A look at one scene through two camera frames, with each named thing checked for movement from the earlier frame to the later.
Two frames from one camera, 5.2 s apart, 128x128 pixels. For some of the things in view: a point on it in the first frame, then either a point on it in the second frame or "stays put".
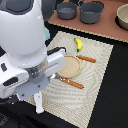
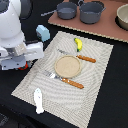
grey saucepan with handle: (66, 10) stays put
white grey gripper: (24, 82) → (16, 57)
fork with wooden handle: (74, 84) stays put
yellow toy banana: (79, 44) stays put
